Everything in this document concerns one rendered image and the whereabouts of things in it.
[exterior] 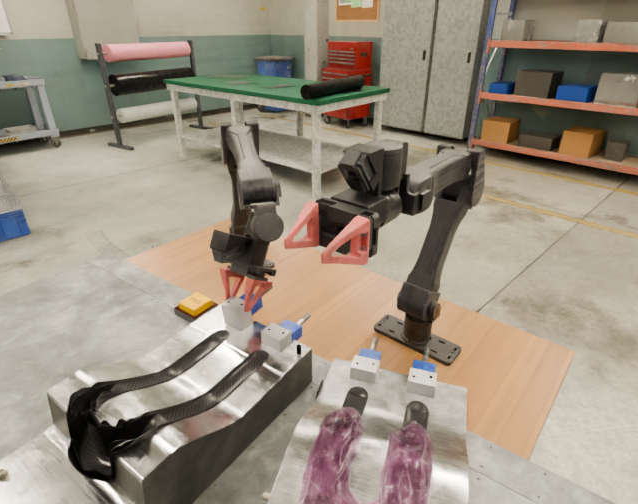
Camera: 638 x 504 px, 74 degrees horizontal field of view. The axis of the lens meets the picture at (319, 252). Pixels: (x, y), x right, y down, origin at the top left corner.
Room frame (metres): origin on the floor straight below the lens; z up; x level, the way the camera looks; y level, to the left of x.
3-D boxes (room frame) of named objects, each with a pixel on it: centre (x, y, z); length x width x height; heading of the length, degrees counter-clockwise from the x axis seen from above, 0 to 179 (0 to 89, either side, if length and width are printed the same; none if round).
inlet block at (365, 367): (0.66, -0.10, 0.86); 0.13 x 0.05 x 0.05; 162
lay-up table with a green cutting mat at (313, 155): (4.88, 0.56, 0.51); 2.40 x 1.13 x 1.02; 49
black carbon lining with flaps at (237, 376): (0.53, 0.25, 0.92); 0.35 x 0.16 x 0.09; 144
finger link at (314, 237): (0.53, 0.00, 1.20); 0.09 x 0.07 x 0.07; 140
